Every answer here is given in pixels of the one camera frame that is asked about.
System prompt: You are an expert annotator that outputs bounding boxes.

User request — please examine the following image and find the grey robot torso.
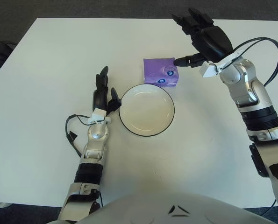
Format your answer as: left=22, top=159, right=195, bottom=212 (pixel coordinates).
left=45, top=192, right=278, bottom=224

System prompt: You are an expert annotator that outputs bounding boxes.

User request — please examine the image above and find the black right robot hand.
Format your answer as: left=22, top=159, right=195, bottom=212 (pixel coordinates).
left=171, top=8, right=234, bottom=69

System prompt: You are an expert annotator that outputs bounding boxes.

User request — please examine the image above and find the thin black hanging cable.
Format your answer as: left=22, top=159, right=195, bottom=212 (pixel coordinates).
left=257, top=198, right=277, bottom=215

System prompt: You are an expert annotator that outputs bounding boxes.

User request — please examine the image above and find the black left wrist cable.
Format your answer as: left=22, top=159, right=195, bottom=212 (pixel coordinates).
left=65, top=113, right=100, bottom=157

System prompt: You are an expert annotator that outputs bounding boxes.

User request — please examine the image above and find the purple tissue paper pack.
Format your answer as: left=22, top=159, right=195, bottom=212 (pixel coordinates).
left=143, top=57, right=180, bottom=87

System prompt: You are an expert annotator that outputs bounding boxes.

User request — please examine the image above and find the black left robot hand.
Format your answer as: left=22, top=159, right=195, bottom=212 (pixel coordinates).
left=92, top=66, right=122, bottom=115

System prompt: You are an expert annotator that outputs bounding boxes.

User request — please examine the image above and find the dark backpack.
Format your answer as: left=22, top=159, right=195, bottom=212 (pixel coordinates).
left=0, top=40, right=17, bottom=75

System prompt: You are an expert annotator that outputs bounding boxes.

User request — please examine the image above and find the white plate black rim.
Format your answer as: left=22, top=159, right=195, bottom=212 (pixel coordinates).
left=118, top=84, right=176, bottom=137

